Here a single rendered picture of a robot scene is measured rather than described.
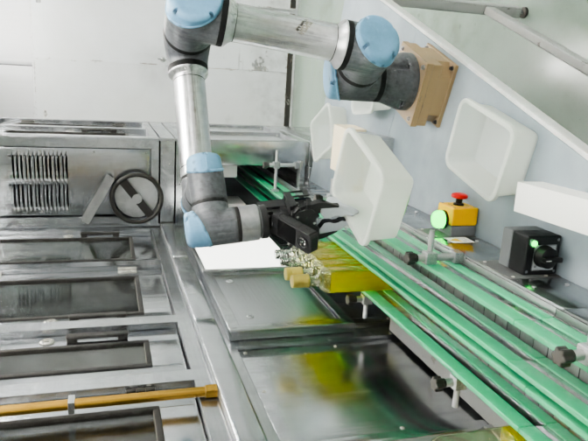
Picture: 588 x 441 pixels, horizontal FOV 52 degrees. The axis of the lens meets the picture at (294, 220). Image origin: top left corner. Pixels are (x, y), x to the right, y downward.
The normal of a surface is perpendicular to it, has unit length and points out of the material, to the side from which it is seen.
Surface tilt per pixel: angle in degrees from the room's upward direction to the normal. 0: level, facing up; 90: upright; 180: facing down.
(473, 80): 0
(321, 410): 90
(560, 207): 0
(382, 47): 97
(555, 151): 0
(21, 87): 90
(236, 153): 90
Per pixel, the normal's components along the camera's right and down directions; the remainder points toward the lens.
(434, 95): 0.25, 0.57
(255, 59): 0.29, 0.23
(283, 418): 0.06, -0.97
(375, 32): 0.39, -0.24
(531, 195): -0.96, 0.01
